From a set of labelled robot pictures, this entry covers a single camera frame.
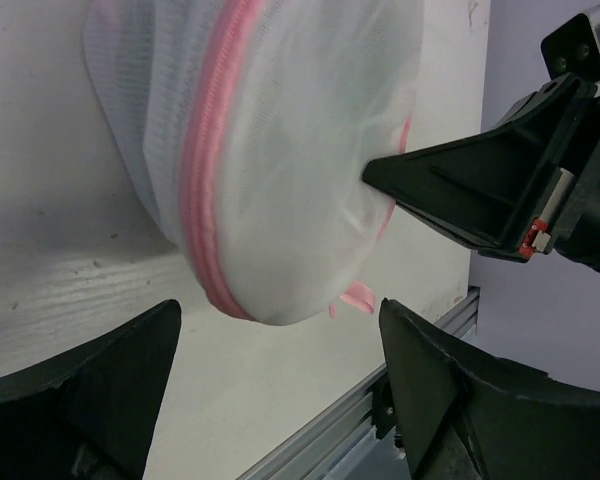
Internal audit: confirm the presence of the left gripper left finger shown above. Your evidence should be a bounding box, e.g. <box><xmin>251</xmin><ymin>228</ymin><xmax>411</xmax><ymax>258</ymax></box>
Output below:
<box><xmin>0</xmin><ymin>300</ymin><xmax>181</xmax><ymax>479</ymax></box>

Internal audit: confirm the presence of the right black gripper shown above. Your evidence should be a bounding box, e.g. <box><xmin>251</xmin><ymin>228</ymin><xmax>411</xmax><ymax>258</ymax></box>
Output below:
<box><xmin>362</xmin><ymin>74</ymin><xmax>600</xmax><ymax>274</ymax></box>

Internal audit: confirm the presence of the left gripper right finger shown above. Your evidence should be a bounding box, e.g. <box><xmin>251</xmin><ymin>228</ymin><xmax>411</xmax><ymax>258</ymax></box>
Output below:
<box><xmin>379</xmin><ymin>299</ymin><xmax>600</xmax><ymax>479</ymax></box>

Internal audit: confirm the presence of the white mesh laundry bag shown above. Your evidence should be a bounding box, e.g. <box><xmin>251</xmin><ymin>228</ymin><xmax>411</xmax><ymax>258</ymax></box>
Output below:
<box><xmin>83</xmin><ymin>1</ymin><xmax>424</xmax><ymax>326</ymax></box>

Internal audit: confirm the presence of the aluminium mounting rail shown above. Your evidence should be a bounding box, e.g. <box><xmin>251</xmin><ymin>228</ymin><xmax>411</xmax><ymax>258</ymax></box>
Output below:
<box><xmin>238</xmin><ymin>286</ymin><xmax>485</xmax><ymax>479</ymax></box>

